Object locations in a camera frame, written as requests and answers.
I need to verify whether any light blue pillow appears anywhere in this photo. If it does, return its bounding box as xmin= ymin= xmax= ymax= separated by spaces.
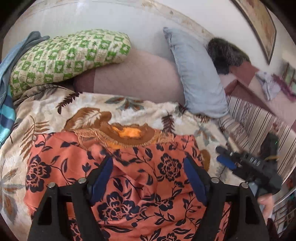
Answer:
xmin=163 ymin=27 xmax=229 ymax=118

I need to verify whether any white purple crumpled cloth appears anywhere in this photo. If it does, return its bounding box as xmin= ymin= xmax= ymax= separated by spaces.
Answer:
xmin=255 ymin=70 xmax=281 ymax=101

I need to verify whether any person's right hand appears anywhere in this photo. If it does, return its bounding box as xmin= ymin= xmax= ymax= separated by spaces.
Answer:
xmin=257 ymin=193 xmax=274 ymax=224

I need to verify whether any framed wall picture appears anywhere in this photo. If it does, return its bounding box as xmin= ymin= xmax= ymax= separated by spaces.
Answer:
xmin=232 ymin=0 xmax=277 ymax=65

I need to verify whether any blue grey striped cloth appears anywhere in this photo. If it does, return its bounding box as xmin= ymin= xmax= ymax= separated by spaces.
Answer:
xmin=0 ymin=31 xmax=50 ymax=145

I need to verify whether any orange floral garment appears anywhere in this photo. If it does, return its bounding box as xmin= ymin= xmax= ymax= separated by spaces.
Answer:
xmin=24 ymin=132 xmax=206 ymax=240

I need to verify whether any black furry cushion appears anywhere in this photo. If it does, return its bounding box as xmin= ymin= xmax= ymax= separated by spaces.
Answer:
xmin=207 ymin=38 xmax=250 ymax=75

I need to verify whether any striped beige bedsheet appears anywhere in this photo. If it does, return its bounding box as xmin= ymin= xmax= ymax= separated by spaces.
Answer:
xmin=218 ymin=96 xmax=295 ymax=181

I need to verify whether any green checkered pillow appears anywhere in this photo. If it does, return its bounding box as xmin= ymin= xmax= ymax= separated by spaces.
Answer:
xmin=10 ymin=29 xmax=131 ymax=100

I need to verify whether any cream leaf-print fleece blanket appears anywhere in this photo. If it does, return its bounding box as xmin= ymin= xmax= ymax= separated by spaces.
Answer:
xmin=1 ymin=84 xmax=229 ymax=240

